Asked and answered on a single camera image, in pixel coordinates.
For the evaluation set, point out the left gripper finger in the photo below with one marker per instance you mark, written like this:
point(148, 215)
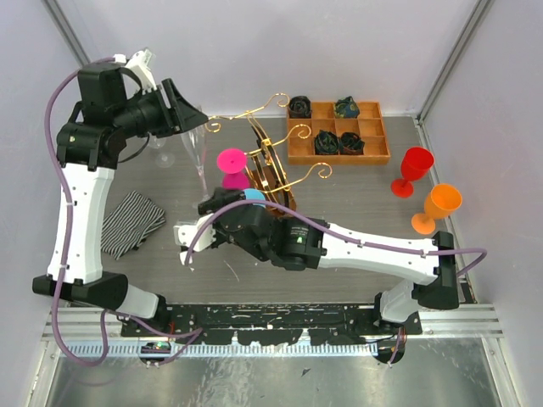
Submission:
point(189, 119)
point(177, 101)

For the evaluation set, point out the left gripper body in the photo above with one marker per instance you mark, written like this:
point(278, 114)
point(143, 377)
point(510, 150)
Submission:
point(150, 113)

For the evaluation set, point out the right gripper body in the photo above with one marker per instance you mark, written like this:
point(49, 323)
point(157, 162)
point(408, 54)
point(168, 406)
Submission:
point(221, 234)

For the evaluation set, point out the clear wine glass front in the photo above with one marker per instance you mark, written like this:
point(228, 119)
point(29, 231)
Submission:
point(194, 142)

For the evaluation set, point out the clear wine glass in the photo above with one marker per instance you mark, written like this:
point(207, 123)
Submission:
point(163, 158)
point(194, 142)

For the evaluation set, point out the blue wine glass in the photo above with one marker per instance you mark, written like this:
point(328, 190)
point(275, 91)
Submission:
point(254, 194)

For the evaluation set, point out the pink wine glass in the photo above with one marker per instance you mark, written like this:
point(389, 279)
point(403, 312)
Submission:
point(232, 162)

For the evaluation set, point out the clear wine glass back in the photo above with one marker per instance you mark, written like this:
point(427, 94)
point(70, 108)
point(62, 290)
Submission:
point(163, 158)

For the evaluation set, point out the gold wire wine glass rack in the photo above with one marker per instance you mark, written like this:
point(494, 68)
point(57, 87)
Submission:
point(269, 175)

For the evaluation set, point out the striped black white cloth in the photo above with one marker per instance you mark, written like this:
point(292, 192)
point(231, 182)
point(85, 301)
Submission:
point(130, 223)

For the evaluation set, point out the wooden compartment tray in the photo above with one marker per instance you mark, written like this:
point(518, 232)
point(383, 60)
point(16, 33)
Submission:
point(343, 132)

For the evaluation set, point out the red wine glass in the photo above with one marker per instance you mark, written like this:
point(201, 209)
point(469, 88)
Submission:
point(415, 165)

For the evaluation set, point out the orange wine glass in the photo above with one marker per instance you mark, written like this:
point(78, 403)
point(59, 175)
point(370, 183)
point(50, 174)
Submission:
point(441, 202)

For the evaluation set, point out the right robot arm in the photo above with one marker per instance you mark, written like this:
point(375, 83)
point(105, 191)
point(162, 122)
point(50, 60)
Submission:
point(277, 234)

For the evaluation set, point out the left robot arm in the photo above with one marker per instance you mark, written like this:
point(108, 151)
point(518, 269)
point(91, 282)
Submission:
point(119, 100)

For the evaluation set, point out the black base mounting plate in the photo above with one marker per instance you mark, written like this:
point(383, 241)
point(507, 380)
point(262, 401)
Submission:
point(274, 324)

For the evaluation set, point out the black rolled tie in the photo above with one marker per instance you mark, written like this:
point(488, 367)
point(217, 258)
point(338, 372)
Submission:
point(299, 107)

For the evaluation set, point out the dark patterned rolled tie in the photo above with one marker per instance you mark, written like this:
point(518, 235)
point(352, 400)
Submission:
point(326, 143)

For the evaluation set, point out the dark rolled tie right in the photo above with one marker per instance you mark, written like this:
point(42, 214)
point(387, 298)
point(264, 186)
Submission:
point(350, 143)

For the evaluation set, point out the blue green rolled tie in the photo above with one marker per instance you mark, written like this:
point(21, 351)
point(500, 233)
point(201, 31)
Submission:
point(346, 108)

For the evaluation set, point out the white slotted cable duct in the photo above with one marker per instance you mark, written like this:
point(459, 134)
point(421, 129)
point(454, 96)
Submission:
point(138, 348)

